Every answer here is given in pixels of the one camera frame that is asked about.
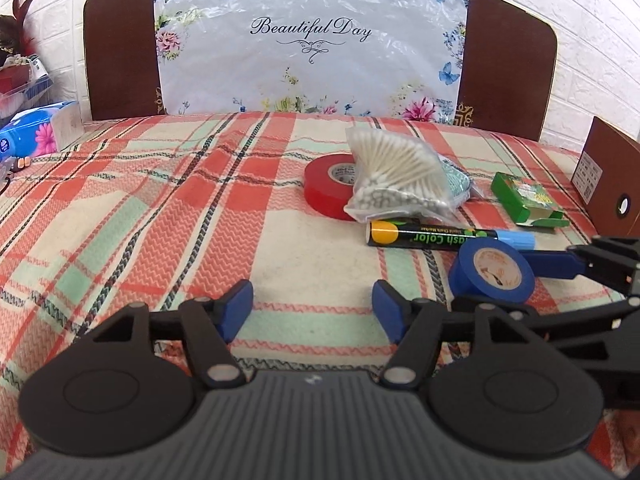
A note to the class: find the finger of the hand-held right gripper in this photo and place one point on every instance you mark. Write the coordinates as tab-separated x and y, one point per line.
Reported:
590	317
550	264

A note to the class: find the plaid blanket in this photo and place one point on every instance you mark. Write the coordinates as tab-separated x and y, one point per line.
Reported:
150	210

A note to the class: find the clear plastic container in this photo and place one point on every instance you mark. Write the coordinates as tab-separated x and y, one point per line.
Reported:
20	87

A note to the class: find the green printed carton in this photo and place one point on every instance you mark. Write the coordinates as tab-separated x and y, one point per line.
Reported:
510	192

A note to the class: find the blue tape roll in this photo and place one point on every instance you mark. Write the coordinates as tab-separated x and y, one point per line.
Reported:
465	280

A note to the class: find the bag of cotton swabs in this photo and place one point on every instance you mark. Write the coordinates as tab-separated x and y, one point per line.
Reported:
395	170

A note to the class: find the small teal packet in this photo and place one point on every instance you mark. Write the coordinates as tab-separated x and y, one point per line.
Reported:
461	180

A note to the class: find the red feather decoration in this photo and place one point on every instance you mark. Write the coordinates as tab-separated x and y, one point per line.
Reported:
17	20

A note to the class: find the brown headboard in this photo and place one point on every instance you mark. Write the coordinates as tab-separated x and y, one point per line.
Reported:
120	50

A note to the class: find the red tape roll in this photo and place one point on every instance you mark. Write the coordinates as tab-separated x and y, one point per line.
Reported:
325	185

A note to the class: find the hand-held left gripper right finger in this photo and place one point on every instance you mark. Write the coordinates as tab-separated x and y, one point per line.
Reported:
390	310

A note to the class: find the blue tissue packet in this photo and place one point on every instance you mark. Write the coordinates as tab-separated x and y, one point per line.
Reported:
30	135

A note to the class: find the brown cardboard box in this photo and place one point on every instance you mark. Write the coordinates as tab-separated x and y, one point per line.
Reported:
607	160

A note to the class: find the black marker with blue cap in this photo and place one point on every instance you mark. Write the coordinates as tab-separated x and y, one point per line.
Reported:
430	237

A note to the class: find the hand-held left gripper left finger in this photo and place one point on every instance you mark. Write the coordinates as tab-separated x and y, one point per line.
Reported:
235	310

